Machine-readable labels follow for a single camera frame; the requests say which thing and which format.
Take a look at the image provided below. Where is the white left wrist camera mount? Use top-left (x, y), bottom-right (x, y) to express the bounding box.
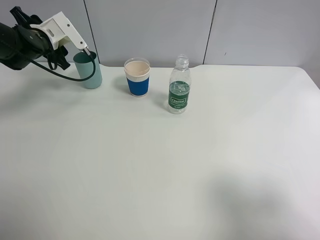
top-left (30, 11), bottom-right (90, 54)

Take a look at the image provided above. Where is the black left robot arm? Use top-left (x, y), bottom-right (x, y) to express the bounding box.
top-left (0, 6), bottom-right (70, 70)

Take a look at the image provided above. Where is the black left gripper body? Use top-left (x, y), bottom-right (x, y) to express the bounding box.
top-left (10, 6), bottom-right (70, 70)

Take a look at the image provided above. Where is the blue sleeved paper cup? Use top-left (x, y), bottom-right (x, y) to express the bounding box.
top-left (124, 57), bottom-right (151, 97)

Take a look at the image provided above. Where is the teal plastic cup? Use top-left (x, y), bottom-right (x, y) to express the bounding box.
top-left (73, 51), bottom-right (103, 89)

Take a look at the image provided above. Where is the clear bottle green label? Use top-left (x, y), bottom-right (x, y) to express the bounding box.
top-left (168, 54), bottom-right (192, 114)

